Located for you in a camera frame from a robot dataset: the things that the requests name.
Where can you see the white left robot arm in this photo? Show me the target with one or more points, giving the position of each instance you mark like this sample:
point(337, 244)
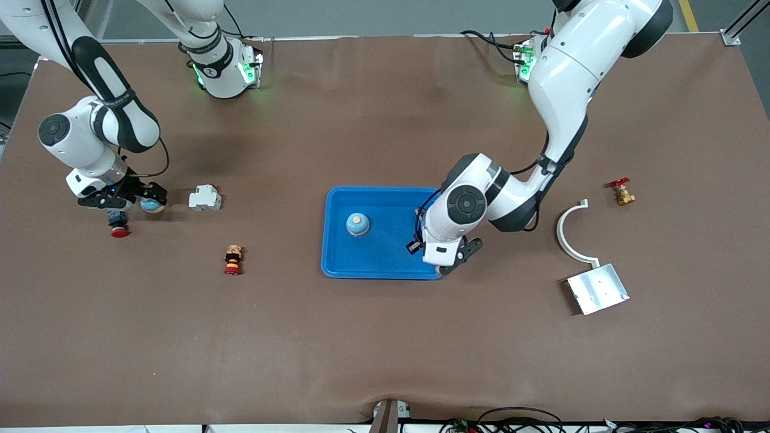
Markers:
point(565, 72)

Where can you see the white circuit breaker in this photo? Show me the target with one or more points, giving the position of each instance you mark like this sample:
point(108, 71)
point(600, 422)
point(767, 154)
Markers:
point(203, 199)

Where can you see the grey camera stand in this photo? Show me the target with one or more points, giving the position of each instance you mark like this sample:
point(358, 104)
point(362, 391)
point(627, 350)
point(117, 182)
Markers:
point(388, 418)

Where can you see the aluminium frame post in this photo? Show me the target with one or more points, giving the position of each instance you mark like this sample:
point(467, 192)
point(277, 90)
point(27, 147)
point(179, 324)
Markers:
point(731, 37)

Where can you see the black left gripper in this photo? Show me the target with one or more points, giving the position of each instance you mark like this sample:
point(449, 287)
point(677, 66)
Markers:
point(415, 246)

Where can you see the black electrolytic capacitor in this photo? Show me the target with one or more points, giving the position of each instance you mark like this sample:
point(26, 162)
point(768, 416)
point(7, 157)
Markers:
point(417, 215)

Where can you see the orange striped emergency stop button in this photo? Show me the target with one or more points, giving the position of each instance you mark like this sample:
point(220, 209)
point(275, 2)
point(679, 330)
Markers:
point(233, 258)

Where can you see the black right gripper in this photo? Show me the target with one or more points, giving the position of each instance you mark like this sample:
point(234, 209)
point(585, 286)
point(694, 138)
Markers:
point(133, 190)

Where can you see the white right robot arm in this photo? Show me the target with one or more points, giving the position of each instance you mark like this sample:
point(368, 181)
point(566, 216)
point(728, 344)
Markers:
point(78, 150)

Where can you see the brown table mat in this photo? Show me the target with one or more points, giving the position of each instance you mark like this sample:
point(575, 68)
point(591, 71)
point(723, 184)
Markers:
point(385, 349)

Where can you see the white curved plastic bracket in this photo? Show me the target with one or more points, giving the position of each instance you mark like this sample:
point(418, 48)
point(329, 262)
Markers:
point(559, 233)

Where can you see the blue dome call bell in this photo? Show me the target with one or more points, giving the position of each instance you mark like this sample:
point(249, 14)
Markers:
point(357, 224)
point(153, 207)

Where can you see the red mushroom push button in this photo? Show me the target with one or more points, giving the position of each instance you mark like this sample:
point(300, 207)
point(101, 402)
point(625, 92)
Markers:
point(119, 231)

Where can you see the silver metal plate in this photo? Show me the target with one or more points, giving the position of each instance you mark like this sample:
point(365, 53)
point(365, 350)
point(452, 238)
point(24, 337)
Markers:
point(598, 290)

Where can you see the blue plastic tray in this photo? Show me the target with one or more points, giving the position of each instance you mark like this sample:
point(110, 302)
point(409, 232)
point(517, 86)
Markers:
point(373, 258)

